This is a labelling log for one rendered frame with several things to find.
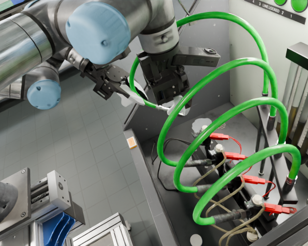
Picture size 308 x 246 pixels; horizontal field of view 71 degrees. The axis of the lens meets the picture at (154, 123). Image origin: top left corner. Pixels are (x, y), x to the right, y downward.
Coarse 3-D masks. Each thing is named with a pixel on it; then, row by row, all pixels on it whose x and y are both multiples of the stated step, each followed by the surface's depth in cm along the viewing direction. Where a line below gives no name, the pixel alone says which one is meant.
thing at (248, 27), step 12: (204, 12) 47; (216, 12) 47; (180, 24) 49; (240, 24) 49; (252, 36) 51; (264, 48) 53; (264, 60) 55; (132, 72) 59; (264, 72) 58; (132, 84) 63; (264, 84) 61; (264, 96) 64
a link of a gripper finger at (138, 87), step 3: (126, 81) 67; (123, 84) 68; (126, 84) 67; (129, 84) 66; (135, 84) 67; (138, 84) 68; (135, 87) 67; (138, 87) 67; (141, 87) 68; (138, 90) 67; (141, 90) 67; (138, 93) 68; (141, 93) 67; (144, 93) 67; (141, 96) 68; (144, 96) 67; (147, 99) 68
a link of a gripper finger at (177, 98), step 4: (176, 96) 50; (180, 96) 50; (176, 100) 51; (176, 104) 52; (172, 108) 52; (184, 108) 53; (188, 108) 53; (168, 112) 53; (180, 112) 54; (184, 112) 55
